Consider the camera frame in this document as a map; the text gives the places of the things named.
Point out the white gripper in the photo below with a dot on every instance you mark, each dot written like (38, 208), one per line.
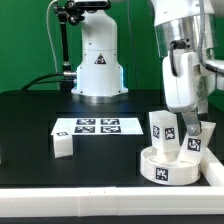
(185, 88)

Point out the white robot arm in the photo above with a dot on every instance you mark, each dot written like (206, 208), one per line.
(184, 34)

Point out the white marker sheet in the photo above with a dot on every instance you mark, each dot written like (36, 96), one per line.
(98, 126)

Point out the white front fence rail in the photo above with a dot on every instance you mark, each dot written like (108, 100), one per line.
(111, 201)

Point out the black mounted camera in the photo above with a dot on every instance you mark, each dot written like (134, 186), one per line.
(91, 4)

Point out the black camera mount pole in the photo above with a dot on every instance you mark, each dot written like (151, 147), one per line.
(69, 13)

